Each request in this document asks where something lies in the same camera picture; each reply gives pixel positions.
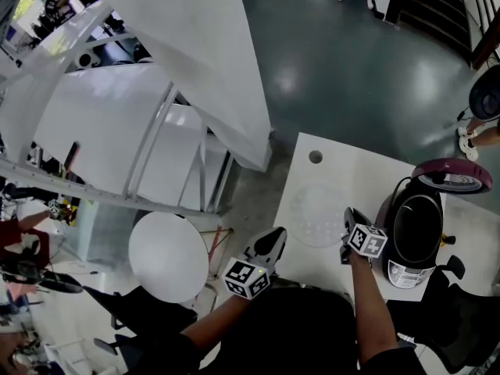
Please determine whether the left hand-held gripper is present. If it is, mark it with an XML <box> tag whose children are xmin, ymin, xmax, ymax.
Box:
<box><xmin>222</xmin><ymin>227</ymin><xmax>288</xmax><ymax>300</ymax></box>

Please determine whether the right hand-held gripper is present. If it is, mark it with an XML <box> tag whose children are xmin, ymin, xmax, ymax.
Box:
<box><xmin>339</xmin><ymin>207</ymin><xmax>388</xmax><ymax>265</ymax></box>

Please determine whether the white perforated steamer tray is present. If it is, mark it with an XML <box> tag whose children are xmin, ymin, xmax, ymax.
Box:
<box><xmin>291</xmin><ymin>184</ymin><xmax>348</xmax><ymax>248</ymax></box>

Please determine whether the black pot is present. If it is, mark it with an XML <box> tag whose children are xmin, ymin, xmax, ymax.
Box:
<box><xmin>393</xmin><ymin>195</ymin><xmax>442</xmax><ymax>267</ymax></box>

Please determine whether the person's left forearm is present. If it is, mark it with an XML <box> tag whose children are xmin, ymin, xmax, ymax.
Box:
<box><xmin>181</xmin><ymin>295</ymin><xmax>251</xmax><ymax>351</ymax></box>

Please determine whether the person's right forearm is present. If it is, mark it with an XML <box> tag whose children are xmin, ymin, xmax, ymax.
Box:
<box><xmin>348</xmin><ymin>252</ymin><xmax>399</xmax><ymax>369</ymax></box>

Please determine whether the white square table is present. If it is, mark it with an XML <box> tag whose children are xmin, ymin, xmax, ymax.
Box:
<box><xmin>273</xmin><ymin>132</ymin><xmax>500</xmax><ymax>303</ymax></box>

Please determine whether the maroon rice cooker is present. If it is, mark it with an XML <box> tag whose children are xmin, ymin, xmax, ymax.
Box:
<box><xmin>374</xmin><ymin>158</ymin><xmax>494</xmax><ymax>288</ymax></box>

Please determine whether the person's black shirt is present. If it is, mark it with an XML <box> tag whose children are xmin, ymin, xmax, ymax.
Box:
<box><xmin>140</xmin><ymin>287</ymin><xmax>427</xmax><ymax>375</ymax></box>

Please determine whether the round white side table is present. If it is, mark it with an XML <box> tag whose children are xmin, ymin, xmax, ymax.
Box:
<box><xmin>127</xmin><ymin>211</ymin><xmax>235</xmax><ymax>304</ymax></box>

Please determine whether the black mesh office chair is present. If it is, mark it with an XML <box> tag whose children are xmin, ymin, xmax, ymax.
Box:
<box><xmin>386</xmin><ymin>255</ymin><xmax>500</xmax><ymax>374</ymax></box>

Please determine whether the white long desk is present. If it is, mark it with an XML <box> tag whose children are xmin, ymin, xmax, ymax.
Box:
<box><xmin>33</xmin><ymin>64</ymin><xmax>231</xmax><ymax>214</ymax></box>

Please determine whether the black metal-frame chair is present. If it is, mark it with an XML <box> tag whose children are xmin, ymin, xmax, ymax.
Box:
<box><xmin>81</xmin><ymin>285</ymin><xmax>198</xmax><ymax>366</ymax></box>

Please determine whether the white metal frame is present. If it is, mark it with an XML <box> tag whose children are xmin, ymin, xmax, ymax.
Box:
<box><xmin>0</xmin><ymin>80</ymin><xmax>235</xmax><ymax>220</ymax></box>

